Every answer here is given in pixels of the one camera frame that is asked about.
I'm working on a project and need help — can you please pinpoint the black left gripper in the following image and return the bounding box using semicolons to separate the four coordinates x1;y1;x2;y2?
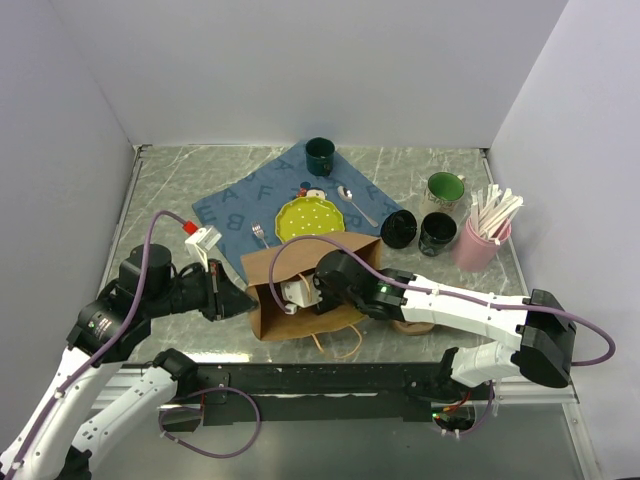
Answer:
146;257;260;320

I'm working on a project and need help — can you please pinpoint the brown paper bag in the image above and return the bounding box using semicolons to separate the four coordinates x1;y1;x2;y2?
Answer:
241;232;381;342

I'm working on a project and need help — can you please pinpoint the brown pulp cup carrier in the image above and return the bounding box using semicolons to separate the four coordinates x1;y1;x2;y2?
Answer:
392;321;435;336

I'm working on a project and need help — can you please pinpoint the black takeout cup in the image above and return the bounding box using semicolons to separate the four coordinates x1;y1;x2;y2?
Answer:
418;212;457;257

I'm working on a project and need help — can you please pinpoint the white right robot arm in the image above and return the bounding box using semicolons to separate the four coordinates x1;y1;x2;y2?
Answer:
314;250;576;399

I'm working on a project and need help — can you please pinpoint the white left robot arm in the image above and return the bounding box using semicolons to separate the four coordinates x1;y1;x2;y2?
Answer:
1;244;258;479

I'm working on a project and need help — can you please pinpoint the green polka dot plate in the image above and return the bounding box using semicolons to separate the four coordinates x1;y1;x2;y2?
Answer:
274;197;346;243

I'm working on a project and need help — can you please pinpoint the silver fork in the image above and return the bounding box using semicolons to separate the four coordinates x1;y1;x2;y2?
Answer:
251;222;269;249

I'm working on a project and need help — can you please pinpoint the silver spoon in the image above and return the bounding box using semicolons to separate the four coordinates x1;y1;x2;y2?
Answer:
337;185;379;228

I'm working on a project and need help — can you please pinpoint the blue letter placemat cloth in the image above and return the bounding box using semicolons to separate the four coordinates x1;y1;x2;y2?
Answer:
192;141;401;279

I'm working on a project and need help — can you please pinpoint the cartoon mouse coaster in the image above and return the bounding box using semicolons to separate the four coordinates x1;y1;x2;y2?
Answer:
296;182;326;200

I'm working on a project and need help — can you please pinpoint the dark green mug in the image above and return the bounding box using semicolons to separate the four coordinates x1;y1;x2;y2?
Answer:
305;137;335;177

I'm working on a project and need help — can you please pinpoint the floral mug green inside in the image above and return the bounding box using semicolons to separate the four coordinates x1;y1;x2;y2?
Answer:
420;172;466;216

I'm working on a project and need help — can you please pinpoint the pink straw holder cup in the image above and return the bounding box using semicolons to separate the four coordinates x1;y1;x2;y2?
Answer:
451;218;511;273

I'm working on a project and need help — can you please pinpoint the white wrapped straws bundle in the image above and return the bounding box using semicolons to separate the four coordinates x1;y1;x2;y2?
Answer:
470;184;524;245

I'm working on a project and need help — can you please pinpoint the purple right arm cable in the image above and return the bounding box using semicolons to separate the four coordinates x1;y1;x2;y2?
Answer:
268;234;617;439

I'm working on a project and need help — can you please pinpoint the black base frame rail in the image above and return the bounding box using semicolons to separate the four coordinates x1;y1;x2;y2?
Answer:
99;349;501;426

